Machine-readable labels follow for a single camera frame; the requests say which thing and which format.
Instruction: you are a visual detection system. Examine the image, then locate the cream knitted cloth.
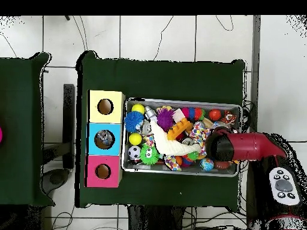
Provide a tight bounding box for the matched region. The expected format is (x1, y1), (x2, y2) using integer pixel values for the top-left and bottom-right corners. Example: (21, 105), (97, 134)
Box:
(149, 117), (202, 157)

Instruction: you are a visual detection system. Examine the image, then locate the orange toy building block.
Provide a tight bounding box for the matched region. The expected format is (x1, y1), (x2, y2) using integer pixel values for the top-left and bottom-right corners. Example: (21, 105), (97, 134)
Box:
(166, 117), (194, 142)

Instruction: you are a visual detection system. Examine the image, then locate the colourful patterned cloth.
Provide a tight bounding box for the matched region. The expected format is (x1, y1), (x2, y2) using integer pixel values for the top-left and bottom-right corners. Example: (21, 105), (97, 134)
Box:
(164, 154), (183, 172)
(189, 120), (212, 156)

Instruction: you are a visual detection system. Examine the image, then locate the multicoloured swirl ball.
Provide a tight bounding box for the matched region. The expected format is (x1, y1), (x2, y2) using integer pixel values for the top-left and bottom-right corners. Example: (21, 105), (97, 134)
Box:
(200, 158), (215, 172)

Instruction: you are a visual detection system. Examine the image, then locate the shallow clear mesh bin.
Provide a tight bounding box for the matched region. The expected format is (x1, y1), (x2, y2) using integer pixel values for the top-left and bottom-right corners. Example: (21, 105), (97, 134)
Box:
(122, 98), (243, 177)

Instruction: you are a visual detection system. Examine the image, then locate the wooden box with three holes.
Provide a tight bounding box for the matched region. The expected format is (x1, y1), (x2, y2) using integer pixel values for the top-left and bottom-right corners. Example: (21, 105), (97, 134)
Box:
(86, 89), (127, 189)

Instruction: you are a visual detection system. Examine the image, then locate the silver metal can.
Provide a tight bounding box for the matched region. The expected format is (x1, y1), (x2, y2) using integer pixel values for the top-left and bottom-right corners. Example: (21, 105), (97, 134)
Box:
(141, 119), (154, 137)

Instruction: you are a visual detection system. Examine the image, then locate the purple spiky ball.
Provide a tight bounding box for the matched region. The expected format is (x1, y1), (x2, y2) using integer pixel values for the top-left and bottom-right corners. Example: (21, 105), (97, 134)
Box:
(156, 107), (176, 132)

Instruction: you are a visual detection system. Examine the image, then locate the silver metal pipe fitting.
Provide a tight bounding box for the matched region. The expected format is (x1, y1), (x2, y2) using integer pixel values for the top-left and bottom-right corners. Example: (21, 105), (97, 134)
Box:
(145, 105), (157, 120)

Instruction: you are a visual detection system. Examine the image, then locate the large blue spiky ball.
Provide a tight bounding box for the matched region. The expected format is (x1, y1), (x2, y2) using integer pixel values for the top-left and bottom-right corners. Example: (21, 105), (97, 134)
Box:
(124, 110), (145, 134)

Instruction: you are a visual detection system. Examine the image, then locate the yellow ball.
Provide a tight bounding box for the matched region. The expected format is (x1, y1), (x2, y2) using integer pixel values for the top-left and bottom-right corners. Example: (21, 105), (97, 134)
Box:
(131, 102), (146, 114)
(128, 132), (143, 146)

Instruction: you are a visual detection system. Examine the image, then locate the green googly-eyed spiky ball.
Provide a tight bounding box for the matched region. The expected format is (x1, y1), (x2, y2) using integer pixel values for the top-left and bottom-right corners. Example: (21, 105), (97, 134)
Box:
(140, 143), (161, 166)

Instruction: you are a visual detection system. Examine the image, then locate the small soccer ball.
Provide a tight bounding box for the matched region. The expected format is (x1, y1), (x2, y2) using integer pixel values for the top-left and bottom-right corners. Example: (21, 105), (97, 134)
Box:
(127, 144), (142, 160)

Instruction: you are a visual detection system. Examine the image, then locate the dark green table cloth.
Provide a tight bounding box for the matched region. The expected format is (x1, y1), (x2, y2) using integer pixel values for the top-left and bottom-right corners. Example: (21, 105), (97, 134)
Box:
(76, 50), (246, 211)
(0, 52), (56, 208)

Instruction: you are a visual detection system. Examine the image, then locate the orange ball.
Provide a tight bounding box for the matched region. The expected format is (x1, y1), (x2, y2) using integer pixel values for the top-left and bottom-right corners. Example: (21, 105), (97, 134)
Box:
(209, 108), (222, 122)

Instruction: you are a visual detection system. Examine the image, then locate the orange tiger striped toy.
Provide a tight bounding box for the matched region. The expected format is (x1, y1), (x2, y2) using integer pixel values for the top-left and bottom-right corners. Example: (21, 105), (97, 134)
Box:
(223, 111), (238, 126)

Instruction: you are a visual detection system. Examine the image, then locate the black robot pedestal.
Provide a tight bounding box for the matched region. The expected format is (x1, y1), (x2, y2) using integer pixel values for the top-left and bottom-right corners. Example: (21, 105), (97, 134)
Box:
(127, 205), (188, 230)

